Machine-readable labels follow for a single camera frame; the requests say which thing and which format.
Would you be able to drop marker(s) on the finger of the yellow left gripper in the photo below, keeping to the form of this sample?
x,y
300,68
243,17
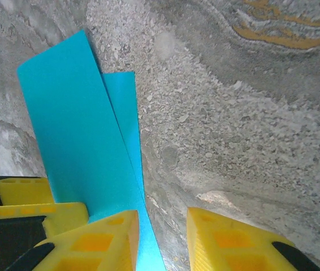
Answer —
x,y
64,216
27,192

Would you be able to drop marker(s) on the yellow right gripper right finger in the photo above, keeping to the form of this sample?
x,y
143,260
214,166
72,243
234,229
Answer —
x,y
233,248

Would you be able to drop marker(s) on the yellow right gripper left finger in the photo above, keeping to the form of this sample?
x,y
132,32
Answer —
x,y
103,248

